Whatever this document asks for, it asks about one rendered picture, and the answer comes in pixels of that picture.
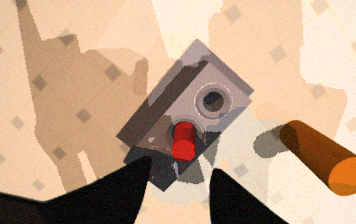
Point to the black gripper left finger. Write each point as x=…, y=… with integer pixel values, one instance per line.
x=113, y=199

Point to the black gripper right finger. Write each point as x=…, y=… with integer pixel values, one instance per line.
x=231, y=203

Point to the dark red peg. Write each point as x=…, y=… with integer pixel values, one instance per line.
x=184, y=147

